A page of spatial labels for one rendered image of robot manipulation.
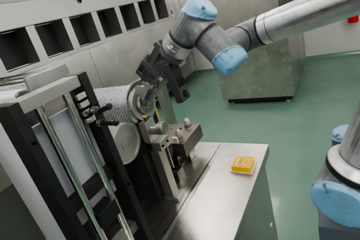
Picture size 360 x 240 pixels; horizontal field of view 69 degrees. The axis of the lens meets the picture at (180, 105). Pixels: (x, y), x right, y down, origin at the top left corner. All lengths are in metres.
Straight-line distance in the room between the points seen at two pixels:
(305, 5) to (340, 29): 4.59
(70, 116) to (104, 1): 0.83
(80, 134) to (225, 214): 0.51
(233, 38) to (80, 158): 0.42
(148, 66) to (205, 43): 0.19
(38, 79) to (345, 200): 0.65
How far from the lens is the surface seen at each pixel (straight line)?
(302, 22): 0.65
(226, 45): 0.61
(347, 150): 0.59
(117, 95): 0.87
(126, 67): 1.32
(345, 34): 5.25
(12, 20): 1.04
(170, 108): 1.87
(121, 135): 0.80
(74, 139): 0.57
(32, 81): 0.61
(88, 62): 1.16
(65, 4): 1.17
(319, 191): 0.62
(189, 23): 0.63
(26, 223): 1.06
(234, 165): 1.01
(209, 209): 0.90
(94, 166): 0.59
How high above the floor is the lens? 1.51
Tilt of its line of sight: 20 degrees down
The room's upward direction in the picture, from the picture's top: 16 degrees counter-clockwise
